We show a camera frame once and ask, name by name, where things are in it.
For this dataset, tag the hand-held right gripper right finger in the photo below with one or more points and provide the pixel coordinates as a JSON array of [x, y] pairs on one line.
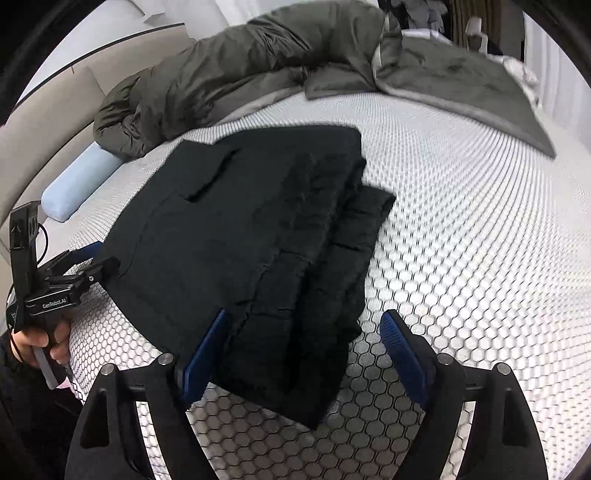
[[406, 360]]

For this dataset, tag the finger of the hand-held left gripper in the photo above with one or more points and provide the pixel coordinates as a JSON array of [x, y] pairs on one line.
[[90, 253], [104, 268]]

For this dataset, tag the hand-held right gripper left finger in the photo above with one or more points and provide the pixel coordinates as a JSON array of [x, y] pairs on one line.
[[203, 364]]

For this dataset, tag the black pants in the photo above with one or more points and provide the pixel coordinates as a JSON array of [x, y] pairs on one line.
[[249, 258]]

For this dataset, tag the person's left hand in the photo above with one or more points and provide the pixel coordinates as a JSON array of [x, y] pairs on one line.
[[60, 337]]

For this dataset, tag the light blue pillow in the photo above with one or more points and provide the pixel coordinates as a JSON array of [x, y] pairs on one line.
[[74, 184]]

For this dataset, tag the beige padded headboard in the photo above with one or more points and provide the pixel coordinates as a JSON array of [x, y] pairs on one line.
[[46, 138]]

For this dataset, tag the dark grey duvet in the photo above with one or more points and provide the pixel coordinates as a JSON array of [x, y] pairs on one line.
[[258, 64]]

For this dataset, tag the white crumpled bedding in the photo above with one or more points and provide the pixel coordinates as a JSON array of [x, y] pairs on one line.
[[521, 78]]

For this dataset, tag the white office chair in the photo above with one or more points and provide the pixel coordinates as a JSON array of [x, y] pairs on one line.
[[475, 32]]

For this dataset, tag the pile of clothes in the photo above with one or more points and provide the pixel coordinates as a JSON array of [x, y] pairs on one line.
[[415, 14]]

